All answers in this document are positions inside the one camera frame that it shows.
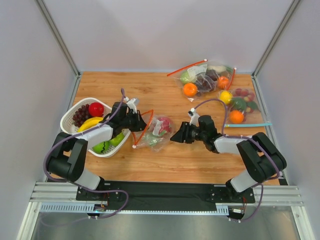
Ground red dragon fruit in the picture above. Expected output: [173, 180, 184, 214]
[146, 116, 174, 150]

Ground orange-zip bag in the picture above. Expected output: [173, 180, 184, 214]
[132, 109, 175, 152]
[166, 59, 218, 102]
[207, 60, 237, 90]

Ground red fake apple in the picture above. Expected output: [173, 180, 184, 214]
[88, 102, 105, 117]

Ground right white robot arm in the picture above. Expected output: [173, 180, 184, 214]
[170, 115, 287, 193]

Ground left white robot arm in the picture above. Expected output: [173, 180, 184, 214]
[43, 98, 175, 193]

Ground green fake apple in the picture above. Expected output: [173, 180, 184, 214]
[109, 132, 125, 147]

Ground green striped fake melon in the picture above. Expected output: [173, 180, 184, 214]
[92, 141, 110, 154]

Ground orange fake fruit left bag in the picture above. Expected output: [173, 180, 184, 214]
[182, 82, 198, 98]

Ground yellow fake banana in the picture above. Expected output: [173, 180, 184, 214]
[77, 117, 103, 133]

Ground orange fake fruit blue bag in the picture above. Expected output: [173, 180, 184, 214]
[229, 110, 245, 124]

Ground yellow fake apple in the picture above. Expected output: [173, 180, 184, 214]
[219, 90, 233, 105]

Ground dark purple fake grapes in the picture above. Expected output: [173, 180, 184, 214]
[194, 70, 219, 95]

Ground green fake cabbage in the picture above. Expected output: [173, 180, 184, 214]
[180, 71, 197, 85]

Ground green fake avocado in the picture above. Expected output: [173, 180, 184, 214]
[230, 97, 247, 112]

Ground blue-zip clear bag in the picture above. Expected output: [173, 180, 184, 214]
[218, 88, 272, 128]

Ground orange fake fruit middle bag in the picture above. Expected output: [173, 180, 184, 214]
[217, 76, 230, 90]

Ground white fake radish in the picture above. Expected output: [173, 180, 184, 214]
[207, 65, 227, 74]

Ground white perforated plastic basket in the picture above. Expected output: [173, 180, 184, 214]
[60, 97, 131, 158]

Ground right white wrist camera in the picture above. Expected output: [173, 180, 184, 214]
[188, 108, 200, 126]

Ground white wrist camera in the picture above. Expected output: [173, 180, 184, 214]
[124, 97, 140, 114]
[188, 108, 200, 126]

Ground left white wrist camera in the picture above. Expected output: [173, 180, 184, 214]
[124, 97, 140, 114]

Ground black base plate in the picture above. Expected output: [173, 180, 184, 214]
[75, 179, 256, 211]

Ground white slotted cable duct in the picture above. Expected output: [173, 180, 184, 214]
[39, 202, 229, 216]

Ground left aluminium frame post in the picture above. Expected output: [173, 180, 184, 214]
[34, 0, 82, 78]

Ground aluminium corner frame post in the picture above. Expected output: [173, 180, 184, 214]
[252, 0, 303, 78]

